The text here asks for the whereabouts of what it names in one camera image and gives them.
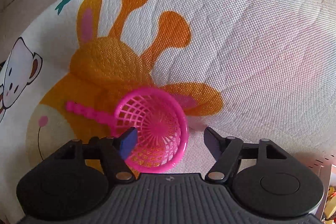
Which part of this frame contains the pink toy net scoop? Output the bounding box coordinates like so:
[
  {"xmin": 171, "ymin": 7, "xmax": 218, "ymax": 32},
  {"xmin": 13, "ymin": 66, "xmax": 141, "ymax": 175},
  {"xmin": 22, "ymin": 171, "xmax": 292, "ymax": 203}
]
[{"xmin": 66, "ymin": 88, "xmax": 189, "ymax": 173}]

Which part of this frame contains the colourful children play mat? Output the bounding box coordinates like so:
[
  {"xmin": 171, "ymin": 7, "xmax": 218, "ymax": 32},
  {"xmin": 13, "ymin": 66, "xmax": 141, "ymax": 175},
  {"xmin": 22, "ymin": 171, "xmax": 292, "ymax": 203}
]
[{"xmin": 1, "ymin": 0, "xmax": 335, "ymax": 223}]

